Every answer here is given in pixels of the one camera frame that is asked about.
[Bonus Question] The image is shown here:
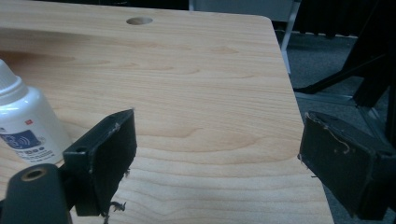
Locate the black metal stand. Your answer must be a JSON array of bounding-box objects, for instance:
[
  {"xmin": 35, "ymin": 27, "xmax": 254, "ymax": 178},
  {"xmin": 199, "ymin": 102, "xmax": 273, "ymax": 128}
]
[{"xmin": 293, "ymin": 0, "xmax": 396, "ymax": 141}]

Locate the white plastic bottle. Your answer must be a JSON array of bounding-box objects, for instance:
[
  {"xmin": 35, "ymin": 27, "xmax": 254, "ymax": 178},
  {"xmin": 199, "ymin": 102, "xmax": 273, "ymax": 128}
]
[{"xmin": 0, "ymin": 59, "xmax": 73, "ymax": 165}]

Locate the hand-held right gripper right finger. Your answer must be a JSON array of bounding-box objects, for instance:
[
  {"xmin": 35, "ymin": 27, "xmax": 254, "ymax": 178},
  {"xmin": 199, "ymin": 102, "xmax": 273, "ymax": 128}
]
[{"xmin": 298, "ymin": 110, "xmax": 396, "ymax": 221}]

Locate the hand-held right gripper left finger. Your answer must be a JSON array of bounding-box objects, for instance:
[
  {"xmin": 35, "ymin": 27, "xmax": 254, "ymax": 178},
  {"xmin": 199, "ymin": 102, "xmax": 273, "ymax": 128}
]
[{"xmin": 63, "ymin": 108, "xmax": 138, "ymax": 217}]

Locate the white table leg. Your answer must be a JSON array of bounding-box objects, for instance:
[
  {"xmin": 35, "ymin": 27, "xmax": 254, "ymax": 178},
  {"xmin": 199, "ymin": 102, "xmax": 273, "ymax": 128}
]
[{"xmin": 279, "ymin": 0, "xmax": 303, "ymax": 75}]

